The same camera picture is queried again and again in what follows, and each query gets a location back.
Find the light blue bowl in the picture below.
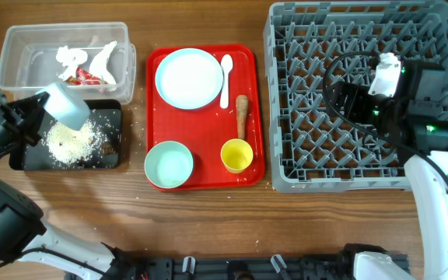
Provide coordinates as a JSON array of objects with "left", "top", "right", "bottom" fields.
[{"left": 36, "top": 82, "right": 90, "bottom": 131}]

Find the white rice pile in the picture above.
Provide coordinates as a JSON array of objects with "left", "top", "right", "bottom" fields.
[{"left": 42, "top": 120, "right": 107, "bottom": 165}]

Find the red snack wrapper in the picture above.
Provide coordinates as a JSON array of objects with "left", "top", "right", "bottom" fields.
[{"left": 65, "top": 67, "right": 107, "bottom": 86}]

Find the white napkin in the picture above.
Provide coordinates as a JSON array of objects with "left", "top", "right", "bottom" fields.
[{"left": 55, "top": 41, "right": 117, "bottom": 85}]

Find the brown food scrap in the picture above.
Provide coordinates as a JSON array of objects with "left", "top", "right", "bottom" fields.
[{"left": 101, "top": 142, "right": 117, "bottom": 156}]

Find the brown carrot stick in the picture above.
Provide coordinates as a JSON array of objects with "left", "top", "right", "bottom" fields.
[{"left": 236, "top": 95, "right": 248, "bottom": 140}]

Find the yellow plastic cup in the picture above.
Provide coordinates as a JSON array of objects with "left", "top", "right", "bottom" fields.
[{"left": 220, "top": 138, "right": 254, "bottom": 173}]

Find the mint green bowl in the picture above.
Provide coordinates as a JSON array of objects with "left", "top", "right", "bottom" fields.
[{"left": 144, "top": 141, "right": 194, "bottom": 189}]

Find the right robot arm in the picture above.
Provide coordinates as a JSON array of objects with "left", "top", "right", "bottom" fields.
[{"left": 322, "top": 53, "right": 448, "bottom": 279}]

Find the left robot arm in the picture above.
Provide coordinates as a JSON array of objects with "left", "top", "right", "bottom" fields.
[{"left": 0, "top": 92, "right": 136, "bottom": 279}]

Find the grey dishwasher rack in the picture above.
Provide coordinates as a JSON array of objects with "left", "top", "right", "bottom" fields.
[{"left": 263, "top": 1, "right": 448, "bottom": 193}]

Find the black waste tray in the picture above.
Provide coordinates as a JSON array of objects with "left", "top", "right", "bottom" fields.
[{"left": 9, "top": 100, "right": 122, "bottom": 171}]

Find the clear plastic bin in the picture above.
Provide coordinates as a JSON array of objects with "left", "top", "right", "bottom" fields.
[{"left": 0, "top": 22, "right": 137, "bottom": 104}]

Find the white plastic spoon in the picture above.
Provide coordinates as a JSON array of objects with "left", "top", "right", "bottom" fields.
[{"left": 219, "top": 54, "right": 233, "bottom": 109}]

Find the red serving tray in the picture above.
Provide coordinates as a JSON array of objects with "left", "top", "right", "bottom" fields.
[{"left": 145, "top": 44, "right": 265, "bottom": 191}]

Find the light blue plate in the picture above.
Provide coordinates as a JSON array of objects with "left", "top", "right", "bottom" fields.
[{"left": 155, "top": 48, "right": 223, "bottom": 110}]

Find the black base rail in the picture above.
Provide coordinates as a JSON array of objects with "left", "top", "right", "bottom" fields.
[{"left": 64, "top": 254, "right": 410, "bottom": 280}]

